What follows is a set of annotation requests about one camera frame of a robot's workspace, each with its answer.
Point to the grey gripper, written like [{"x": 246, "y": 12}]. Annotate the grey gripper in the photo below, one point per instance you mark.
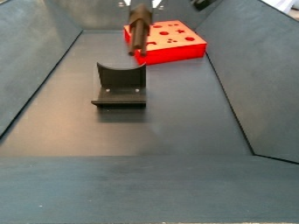
[{"x": 140, "y": 5}]

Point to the brown three prong object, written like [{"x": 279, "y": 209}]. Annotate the brown three prong object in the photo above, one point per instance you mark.
[{"x": 139, "y": 23}]

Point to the red foam shape board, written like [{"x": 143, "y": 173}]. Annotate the red foam shape board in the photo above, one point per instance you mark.
[{"x": 171, "y": 42}]

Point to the black curved fixture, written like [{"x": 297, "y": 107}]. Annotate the black curved fixture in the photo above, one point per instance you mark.
[{"x": 122, "y": 86}]

